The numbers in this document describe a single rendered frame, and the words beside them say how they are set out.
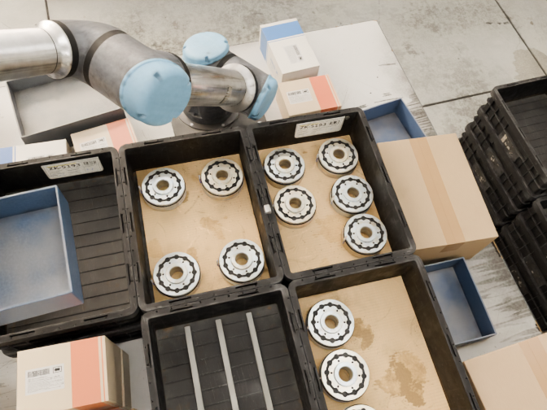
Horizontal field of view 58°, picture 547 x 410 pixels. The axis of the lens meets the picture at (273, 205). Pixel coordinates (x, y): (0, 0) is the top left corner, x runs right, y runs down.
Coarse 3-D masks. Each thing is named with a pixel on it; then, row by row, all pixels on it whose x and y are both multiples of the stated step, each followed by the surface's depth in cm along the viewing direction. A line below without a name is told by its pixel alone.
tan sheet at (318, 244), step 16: (304, 144) 129; (320, 144) 130; (304, 160) 127; (304, 176) 125; (320, 176) 125; (272, 192) 122; (320, 192) 123; (320, 208) 121; (320, 224) 119; (336, 224) 120; (288, 240) 117; (304, 240) 117; (320, 240) 118; (336, 240) 118; (288, 256) 115; (304, 256) 115; (320, 256) 116; (336, 256) 116; (352, 256) 116
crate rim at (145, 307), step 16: (224, 128) 118; (240, 128) 118; (128, 144) 114; (144, 144) 116; (160, 144) 115; (128, 176) 110; (256, 176) 113; (128, 192) 109; (256, 192) 111; (128, 208) 107; (128, 224) 105; (272, 240) 106; (272, 256) 104; (224, 288) 101; (240, 288) 101; (144, 304) 98; (160, 304) 98; (176, 304) 98
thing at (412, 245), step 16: (320, 112) 122; (336, 112) 122; (352, 112) 123; (256, 128) 119; (368, 128) 121; (256, 160) 114; (384, 176) 115; (272, 208) 109; (400, 208) 112; (272, 224) 108; (400, 224) 110; (384, 256) 106; (400, 256) 107; (288, 272) 103; (304, 272) 103; (320, 272) 104
